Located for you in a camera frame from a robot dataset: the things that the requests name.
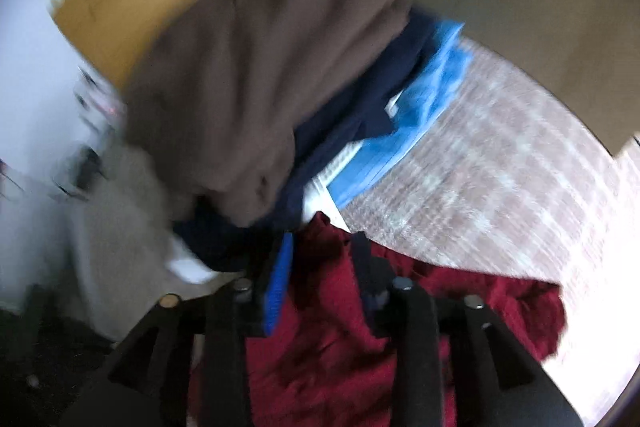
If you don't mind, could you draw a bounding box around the dark red garment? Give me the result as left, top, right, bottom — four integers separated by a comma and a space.
190, 213, 565, 426

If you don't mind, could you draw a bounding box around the plaid woven rug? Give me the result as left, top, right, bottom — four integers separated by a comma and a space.
342, 39, 639, 426

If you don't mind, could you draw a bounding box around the brown folded garment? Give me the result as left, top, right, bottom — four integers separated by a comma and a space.
122, 0, 409, 227

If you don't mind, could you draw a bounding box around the navy blue garment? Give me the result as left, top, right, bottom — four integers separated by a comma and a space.
172, 6, 440, 272

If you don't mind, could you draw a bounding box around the light blue garment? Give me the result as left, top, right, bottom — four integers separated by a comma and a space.
328, 20, 473, 209

